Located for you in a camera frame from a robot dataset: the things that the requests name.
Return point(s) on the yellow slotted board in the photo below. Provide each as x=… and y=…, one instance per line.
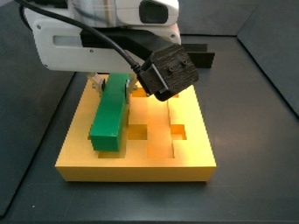
x=165, y=145

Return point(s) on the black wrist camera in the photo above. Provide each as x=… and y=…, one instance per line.
x=167, y=72

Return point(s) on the green rectangular block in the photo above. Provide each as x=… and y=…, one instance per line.
x=109, y=118

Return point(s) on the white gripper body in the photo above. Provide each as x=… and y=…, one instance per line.
x=141, y=26

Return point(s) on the black angle bracket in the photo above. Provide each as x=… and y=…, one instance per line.
x=200, y=56

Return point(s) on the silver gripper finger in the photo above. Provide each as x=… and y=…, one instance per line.
x=97, y=80
x=129, y=86

